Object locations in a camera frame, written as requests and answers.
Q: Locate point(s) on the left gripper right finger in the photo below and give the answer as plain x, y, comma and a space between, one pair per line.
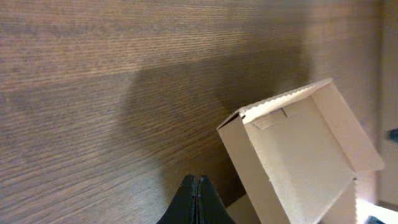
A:
210, 208

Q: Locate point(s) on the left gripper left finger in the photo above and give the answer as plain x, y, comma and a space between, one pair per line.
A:
182, 209

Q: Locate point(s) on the brown cardboard box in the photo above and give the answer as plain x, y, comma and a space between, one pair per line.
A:
299, 154

